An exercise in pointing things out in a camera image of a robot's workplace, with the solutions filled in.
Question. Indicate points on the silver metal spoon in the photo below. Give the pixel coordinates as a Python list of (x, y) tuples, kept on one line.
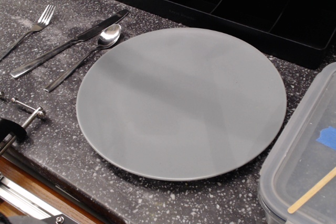
[(107, 39)]

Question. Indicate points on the grey round plate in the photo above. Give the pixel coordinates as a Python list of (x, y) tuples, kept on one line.
[(181, 104)]

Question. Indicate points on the silver table knife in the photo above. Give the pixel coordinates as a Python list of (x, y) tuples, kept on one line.
[(88, 34)]

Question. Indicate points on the metal screw clamp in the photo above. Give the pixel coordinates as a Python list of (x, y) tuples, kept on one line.
[(12, 131)]

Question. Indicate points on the silver metal fork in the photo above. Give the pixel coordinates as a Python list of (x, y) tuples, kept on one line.
[(42, 23)]

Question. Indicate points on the black divided organizer tray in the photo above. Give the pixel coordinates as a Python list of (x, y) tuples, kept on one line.
[(299, 31)]

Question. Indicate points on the clear plastic lidded container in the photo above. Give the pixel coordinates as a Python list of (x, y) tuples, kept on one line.
[(297, 161)]

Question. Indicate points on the blue tape piece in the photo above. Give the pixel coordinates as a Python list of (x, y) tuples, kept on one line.
[(328, 137)]

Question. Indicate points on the wooden stir stick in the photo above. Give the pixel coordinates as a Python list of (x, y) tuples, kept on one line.
[(311, 192)]

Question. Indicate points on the aluminium rail with bracket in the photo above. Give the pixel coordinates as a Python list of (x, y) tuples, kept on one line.
[(28, 203)]

